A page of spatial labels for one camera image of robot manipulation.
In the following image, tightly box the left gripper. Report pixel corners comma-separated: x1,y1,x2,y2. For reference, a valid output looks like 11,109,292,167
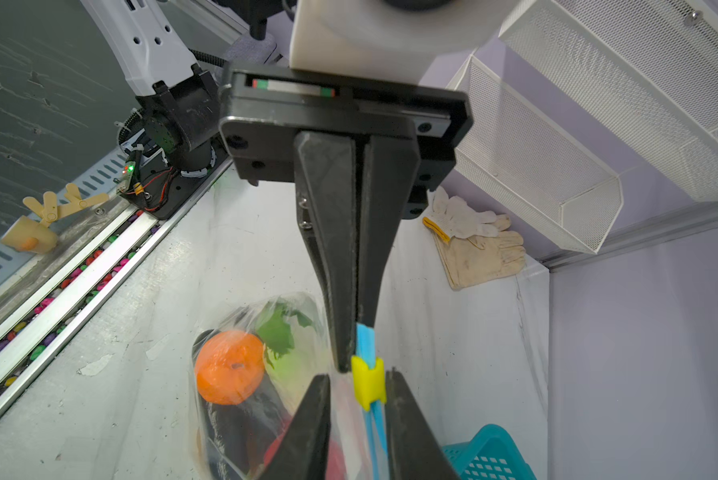
219,61,473,373

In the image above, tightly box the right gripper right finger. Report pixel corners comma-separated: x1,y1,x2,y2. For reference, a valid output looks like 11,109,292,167
385,369,459,479

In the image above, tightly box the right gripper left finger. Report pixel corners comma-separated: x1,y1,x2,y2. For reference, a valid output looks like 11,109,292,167
259,374,331,480

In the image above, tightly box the clear zip top bag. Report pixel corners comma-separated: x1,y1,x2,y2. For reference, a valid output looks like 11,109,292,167
189,292,387,479

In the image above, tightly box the orange toy fruit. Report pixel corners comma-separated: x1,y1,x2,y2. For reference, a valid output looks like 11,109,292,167
194,330,265,405

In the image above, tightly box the white toy radish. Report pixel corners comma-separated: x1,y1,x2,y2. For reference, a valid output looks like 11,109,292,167
255,299,329,405

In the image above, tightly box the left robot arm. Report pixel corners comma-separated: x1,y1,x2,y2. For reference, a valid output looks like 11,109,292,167
85,1,473,371

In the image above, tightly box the teal plastic basket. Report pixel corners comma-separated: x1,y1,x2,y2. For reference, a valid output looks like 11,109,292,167
443,424,536,480

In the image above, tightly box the beige work glove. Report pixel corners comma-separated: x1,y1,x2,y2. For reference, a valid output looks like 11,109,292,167
422,187,526,290

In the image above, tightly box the white mesh lower shelf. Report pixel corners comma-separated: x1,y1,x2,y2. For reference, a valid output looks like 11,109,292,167
448,56,623,254

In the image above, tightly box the white mesh shelf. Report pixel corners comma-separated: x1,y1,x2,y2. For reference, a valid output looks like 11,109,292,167
499,1,718,202
448,56,623,254

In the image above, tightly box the white mesh upper shelf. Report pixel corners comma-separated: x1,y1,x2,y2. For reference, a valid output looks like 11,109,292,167
499,1,718,202

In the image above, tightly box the wooden toy figure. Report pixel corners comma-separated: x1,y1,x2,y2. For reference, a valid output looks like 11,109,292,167
0,183,110,254

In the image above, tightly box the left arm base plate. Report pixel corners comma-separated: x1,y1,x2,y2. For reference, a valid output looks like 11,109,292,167
117,144,228,220

